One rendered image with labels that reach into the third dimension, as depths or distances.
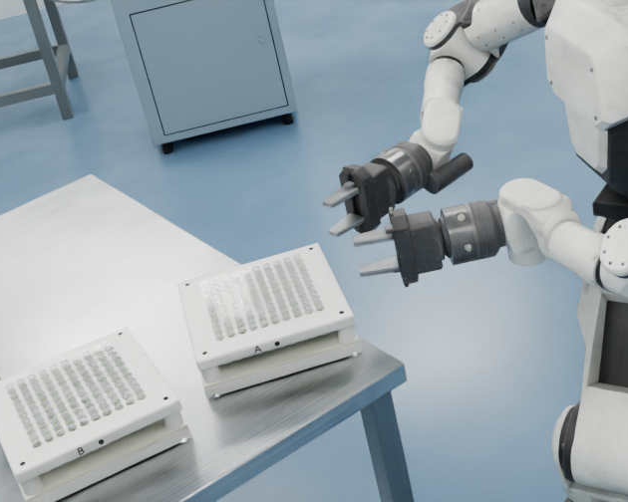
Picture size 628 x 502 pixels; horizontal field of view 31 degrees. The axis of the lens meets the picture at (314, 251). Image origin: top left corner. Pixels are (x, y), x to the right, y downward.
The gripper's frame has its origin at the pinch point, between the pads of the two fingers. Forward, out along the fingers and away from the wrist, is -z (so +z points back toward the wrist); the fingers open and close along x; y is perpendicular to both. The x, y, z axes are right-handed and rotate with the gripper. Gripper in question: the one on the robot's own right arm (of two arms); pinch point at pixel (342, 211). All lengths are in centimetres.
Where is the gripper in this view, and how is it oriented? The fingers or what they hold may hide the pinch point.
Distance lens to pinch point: 187.6
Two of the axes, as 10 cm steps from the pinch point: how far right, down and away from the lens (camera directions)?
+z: 6.9, -4.8, 5.4
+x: 2.0, 8.5, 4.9
